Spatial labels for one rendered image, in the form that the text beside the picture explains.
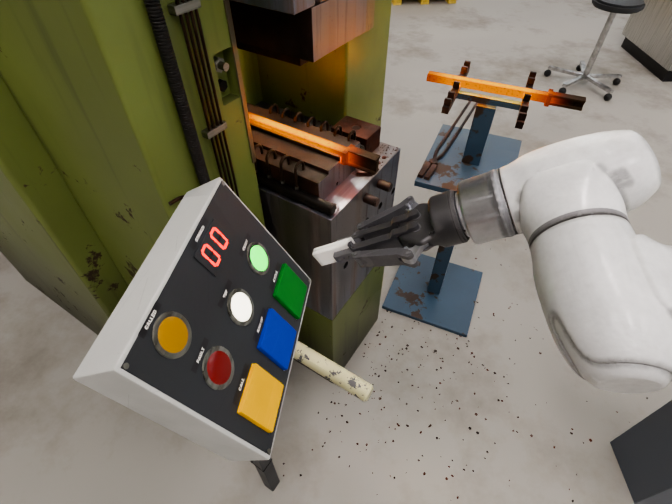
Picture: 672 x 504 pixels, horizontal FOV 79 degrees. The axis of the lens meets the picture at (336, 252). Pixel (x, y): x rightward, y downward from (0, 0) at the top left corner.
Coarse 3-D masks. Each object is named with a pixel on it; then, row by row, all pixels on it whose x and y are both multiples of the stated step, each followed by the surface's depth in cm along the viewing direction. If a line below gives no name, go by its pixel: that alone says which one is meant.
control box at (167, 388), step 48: (192, 192) 67; (192, 240) 57; (240, 240) 66; (144, 288) 52; (192, 288) 54; (240, 288) 62; (144, 336) 47; (192, 336) 52; (240, 336) 60; (96, 384) 46; (144, 384) 45; (192, 384) 51; (240, 384) 58; (192, 432) 54; (240, 432) 55
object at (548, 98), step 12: (432, 72) 130; (468, 84) 126; (480, 84) 124; (492, 84) 124; (504, 84) 124; (516, 96) 123; (540, 96) 120; (552, 96) 119; (564, 96) 118; (576, 96) 118; (576, 108) 118
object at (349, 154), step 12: (252, 120) 115; (264, 120) 115; (288, 132) 110; (300, 132) 110; (312, 144) 108; (324, 144) 106; (336, 144) 106; (348, 156) 104; (360, 156) 102; (372, 156) 101; (360, 168) 104; (372, 168) 103
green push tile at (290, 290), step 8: (280, 272) 73; (288, 272) 74; (280, 280) 71; (288, 280) 73; (296, 280) 75; (280, 288) 70; (288, 288) 72; (296, 288) 75; (304, 288) 77; (280, 296) 70; (288, 296) 72; (296, 296) 74; (304, 296) 76; (288, 304) 71; (296, 304) 73; (296, 312) 73
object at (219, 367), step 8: (216, 352) 55; (224, 352) 56; (208, 360) 53; (216, 360) 54; (224, 360) 56; (208, 368) 53; (216, 368) 54; (224, 368) 55; (216, 376) 54; (224, 376) 55
